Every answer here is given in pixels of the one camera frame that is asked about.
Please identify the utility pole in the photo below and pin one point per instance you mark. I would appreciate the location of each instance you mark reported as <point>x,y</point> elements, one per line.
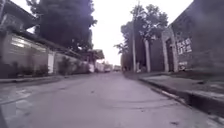
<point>134,40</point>

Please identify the grey concrete road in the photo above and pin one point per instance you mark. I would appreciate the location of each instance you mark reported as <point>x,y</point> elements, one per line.
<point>100,103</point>

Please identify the large dark tree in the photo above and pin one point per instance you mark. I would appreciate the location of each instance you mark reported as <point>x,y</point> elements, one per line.
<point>66,23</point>

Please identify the raised concrete sidewalk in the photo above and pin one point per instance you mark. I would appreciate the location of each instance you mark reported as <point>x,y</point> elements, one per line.
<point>190,88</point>

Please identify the house with roof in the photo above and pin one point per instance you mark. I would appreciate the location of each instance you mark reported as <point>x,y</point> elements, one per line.
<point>13,16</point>

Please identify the trees behind wall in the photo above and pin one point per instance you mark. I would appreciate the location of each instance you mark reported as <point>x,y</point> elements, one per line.
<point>146,30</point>

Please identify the low wall with bushes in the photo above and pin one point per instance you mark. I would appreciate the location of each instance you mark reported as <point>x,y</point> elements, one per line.
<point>30,56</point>

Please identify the dark wall with gate pillars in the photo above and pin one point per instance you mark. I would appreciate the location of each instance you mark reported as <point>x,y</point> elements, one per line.
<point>196,40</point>

